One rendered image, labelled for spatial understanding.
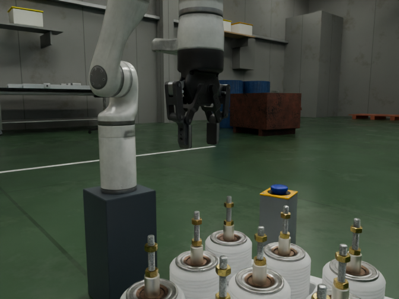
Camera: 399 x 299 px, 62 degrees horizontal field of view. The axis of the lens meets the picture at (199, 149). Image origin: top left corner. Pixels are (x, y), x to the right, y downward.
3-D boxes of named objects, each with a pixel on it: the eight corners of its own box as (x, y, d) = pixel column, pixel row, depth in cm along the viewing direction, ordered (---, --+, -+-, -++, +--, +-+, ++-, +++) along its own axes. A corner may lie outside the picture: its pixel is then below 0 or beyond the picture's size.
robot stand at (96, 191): (88, 293, 93) (82, 188, 88) (132, 276, 102) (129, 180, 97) (110, 318, 82) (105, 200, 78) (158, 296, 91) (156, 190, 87)
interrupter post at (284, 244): (276, 250, 63) (276, 234, 63) (289, 251, 63) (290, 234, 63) (278, 256, 61) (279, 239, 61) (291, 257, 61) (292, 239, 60)
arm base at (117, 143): (94, 188, 88) (91, 124, 85) (126, 183, 94) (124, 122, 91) (110, 196, 81) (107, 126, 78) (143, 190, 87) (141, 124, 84)
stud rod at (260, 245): (255, 273, 52) (256, 227, 51) (257, 270, 53) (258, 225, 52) (262, 274, 51) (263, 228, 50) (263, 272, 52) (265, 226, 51)
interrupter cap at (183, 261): (166, 266, 58) (166, 261, 58) (192, 250, 64) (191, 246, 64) (202, 279, 53) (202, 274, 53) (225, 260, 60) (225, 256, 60)
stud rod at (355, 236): (352, 263, 55) (355, 219, 54) (350, 260, 56) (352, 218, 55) (358, 263, 55) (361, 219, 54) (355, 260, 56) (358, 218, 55)
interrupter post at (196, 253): (187, 263, 58) (187, 245, 58) (195, 258, 60) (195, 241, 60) (198, 267, 57) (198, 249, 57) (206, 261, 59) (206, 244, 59)
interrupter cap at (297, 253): (261, 244, 66) (261, 241, 66) (300, 245, 66) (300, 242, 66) (266, 262, 59) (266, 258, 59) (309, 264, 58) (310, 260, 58)
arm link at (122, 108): (113, 62, 89) (116, 127, 91) (86, 59, 81) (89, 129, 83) (141, 60, 85) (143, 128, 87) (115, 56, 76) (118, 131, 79)
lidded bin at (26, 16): (38, 31, 591) (37, 15, 587) (45, 27, 561) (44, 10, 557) (8, 27, 560) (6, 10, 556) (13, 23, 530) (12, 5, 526)
